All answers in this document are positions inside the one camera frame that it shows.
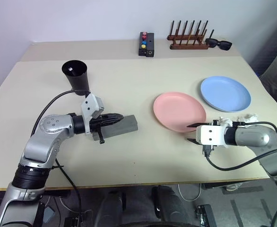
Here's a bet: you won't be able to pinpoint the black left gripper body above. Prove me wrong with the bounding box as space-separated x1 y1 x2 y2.
90 115 107 134

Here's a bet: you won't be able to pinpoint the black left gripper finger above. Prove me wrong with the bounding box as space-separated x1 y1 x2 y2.
96 125 105 145
101 113 125 125

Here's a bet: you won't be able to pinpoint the grey glasses case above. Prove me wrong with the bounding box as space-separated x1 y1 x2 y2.
92 114 139 142

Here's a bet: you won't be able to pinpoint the pink plastic plate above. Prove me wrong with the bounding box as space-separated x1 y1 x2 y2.
153 92 207 133

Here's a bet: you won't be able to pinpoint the crumpled white paper ball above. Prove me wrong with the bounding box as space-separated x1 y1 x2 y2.
217 116 234 127
237 113 259 126

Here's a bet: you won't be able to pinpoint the blue plastic plate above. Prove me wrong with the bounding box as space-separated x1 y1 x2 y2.
200 76 251 113

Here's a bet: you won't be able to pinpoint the black plastic cup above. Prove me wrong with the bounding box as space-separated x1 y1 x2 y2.
61 60 91 96

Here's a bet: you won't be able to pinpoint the dark rounded shape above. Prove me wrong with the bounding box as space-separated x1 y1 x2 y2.
96 190 128 227
151 185 189 223

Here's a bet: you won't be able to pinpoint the black floor device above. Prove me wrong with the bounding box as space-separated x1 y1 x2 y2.
194 204 215 227

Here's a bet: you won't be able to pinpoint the black sunglasses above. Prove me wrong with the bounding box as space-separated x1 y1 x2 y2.
205 38 233 52

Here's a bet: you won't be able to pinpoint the brown wooden peg rack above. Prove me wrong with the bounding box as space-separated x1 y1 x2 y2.
166 20 216 51

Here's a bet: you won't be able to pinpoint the black box with coloured buttons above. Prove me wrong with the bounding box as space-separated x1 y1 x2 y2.
138 31 149 57

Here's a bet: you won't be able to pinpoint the plain black box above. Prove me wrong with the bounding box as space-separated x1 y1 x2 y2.
146 33 156 58

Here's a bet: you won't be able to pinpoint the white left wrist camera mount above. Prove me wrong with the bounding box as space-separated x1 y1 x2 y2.
80 93 105 136

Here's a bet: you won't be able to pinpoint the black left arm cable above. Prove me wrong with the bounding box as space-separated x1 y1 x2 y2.
31 89 92 227

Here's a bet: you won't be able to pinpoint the white floor cable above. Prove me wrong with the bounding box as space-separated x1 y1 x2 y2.
177 183 202 202

